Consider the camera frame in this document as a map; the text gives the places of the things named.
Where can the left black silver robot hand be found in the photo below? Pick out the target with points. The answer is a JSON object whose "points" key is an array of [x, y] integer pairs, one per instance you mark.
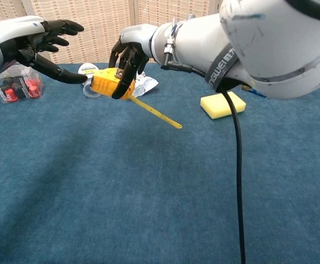
{"points": [[13, 35]]}

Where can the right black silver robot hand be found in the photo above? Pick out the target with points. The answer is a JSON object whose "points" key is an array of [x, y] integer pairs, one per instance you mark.
{"points": [[137, 34]]}

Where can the yellow tape measure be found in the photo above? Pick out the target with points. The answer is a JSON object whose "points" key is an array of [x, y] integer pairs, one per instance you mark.
{"points": [[104, 82]]}

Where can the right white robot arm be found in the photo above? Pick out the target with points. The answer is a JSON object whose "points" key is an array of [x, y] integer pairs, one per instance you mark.
{"points": [[259, 41]]}

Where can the woven folding screen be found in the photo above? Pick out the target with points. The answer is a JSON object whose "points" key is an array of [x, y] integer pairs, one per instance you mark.
{"points": [[104, 30]]}

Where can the white crumpled snack bag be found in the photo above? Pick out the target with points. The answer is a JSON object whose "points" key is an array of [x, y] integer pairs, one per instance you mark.
{"points": [[148, 83]]}

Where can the yellow sponge with green base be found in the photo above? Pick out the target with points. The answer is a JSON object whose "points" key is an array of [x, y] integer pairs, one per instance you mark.
{"points": [[214, 105]]}

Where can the orange and blue carton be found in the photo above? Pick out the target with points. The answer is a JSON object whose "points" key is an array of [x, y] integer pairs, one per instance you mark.
{"points": [[252, 90]]}

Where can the blue table cloth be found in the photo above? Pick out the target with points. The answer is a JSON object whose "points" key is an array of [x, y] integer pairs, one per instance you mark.
{"points": [[121, 178]]}

